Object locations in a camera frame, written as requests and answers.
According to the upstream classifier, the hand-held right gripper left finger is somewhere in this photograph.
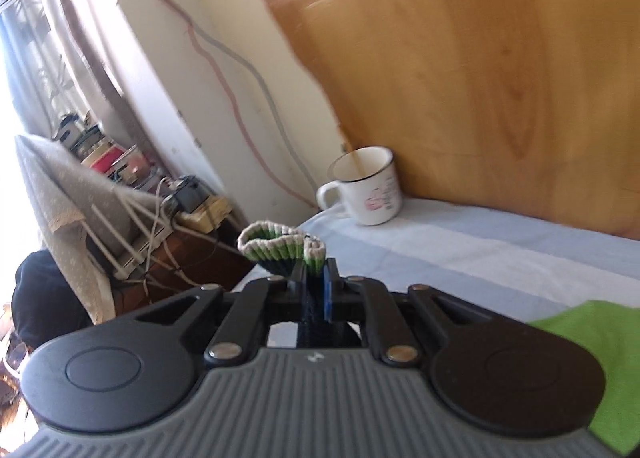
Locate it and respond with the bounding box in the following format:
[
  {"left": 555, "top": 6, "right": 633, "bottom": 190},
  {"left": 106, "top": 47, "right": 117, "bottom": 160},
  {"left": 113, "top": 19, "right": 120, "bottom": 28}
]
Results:
[{"left": 135, "top": 262, "right": 307, "bottom": 369}]

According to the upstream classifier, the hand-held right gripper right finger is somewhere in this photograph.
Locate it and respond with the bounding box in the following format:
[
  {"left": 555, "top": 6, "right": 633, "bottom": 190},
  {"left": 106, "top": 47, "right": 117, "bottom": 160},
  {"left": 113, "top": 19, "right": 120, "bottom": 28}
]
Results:
[{"left": 322, "top": 258, "right": 493, "bottom": 365}]

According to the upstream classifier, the green knit sweater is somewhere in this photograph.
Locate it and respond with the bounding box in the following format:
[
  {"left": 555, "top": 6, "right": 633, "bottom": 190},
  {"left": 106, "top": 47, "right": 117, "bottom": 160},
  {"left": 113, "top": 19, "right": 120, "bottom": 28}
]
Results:
[{"left": 237, "top": 220, "right": 640, "bottom": 456}]

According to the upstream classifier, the brown wooden desk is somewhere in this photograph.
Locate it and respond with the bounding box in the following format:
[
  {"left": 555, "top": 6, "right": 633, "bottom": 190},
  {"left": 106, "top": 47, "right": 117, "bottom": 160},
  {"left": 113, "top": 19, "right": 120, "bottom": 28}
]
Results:
[{"left": 112, "top": 223, "right": 256, "bottom": 319}]

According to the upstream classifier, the white enamel mug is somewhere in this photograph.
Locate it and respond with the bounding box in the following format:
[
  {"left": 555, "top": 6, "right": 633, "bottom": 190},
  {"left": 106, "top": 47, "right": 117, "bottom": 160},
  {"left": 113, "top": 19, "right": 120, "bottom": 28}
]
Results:
[{"left": 316, "top": 146, "right": 405, "bottom": 227}]

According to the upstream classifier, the beige power strip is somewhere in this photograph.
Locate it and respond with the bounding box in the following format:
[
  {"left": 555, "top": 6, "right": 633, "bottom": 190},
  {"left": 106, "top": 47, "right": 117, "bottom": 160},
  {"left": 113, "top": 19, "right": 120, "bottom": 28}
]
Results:
[{"left": 177, "top": 195, "right": 234, "bottom": 235}]

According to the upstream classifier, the grey power adapter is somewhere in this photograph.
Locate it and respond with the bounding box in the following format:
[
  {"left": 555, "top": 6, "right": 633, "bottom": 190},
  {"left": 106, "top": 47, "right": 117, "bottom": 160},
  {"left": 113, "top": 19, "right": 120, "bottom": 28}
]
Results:
[{"left": 169, "top": 176, "right": 207, "bottom": 212}]

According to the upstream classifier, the striped blue bed sheet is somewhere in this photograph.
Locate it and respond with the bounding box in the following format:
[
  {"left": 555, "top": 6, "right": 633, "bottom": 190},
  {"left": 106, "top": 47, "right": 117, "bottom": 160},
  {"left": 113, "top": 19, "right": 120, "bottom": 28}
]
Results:
[{"left": 227, "top": 198, "right": 640, "bottom": 339}]

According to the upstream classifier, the pile of desk clutter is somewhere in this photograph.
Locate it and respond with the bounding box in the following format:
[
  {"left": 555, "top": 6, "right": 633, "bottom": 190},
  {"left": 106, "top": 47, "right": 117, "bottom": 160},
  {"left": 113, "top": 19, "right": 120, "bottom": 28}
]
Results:
[{"left": 52, "top": 110, "right": 161, "bottom": 189}]

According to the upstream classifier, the grey dotted cloth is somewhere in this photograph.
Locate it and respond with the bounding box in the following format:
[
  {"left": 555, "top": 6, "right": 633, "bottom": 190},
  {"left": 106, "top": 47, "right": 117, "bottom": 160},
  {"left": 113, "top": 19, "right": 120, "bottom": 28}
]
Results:
[{"left": 14, "top": 134, "right": 166, "bottom": 326}]

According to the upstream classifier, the dark cloth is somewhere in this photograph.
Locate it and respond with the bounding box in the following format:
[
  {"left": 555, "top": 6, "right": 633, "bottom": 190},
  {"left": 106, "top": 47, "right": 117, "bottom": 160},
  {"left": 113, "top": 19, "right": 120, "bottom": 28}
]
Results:
[{"left": 11, "top": 250, "right": 101, "bottom": 355}]

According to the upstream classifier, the barred window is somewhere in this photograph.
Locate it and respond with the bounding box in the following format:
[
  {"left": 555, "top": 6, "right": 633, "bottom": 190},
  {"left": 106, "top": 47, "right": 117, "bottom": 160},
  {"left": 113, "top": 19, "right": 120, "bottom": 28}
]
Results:
[{"left": 0, "top": 0, "right": 91, "bottom": 249}]

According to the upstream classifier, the beige curtain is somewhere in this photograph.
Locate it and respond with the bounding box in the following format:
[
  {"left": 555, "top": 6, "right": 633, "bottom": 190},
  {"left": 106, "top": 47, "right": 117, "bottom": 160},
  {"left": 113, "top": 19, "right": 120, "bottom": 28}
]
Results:
[{"left": 30, "top": 0, "right": 126, "bottom": 104}]

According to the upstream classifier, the grey wall cable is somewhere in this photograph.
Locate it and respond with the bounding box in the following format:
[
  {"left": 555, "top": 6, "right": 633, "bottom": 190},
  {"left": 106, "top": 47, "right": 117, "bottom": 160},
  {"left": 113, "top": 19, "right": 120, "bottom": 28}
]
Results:
[{"left": 190, "top": 22, "right": 322, "bottom": 191}]

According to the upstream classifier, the white wire rack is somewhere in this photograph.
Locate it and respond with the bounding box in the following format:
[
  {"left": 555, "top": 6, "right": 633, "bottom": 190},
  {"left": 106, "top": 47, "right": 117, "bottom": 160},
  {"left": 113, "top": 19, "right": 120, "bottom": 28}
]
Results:
[{"left": 85, "top": 185, "right": 251, "bottom": 284}]

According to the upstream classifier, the red wall cable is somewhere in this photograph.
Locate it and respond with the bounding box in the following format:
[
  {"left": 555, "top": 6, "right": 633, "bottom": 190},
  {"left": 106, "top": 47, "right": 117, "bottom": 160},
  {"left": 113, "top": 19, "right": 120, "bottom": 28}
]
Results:
[{"left": 112, "top": 0, "right": 316, "bottom": 209}]

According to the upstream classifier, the wood pattern wall sheet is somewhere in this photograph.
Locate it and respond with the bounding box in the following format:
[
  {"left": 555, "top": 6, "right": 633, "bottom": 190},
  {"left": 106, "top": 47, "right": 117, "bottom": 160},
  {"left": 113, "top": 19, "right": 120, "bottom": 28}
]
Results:
[{"left": 235, "top": 0, "right": 640, "bottom": 241}]

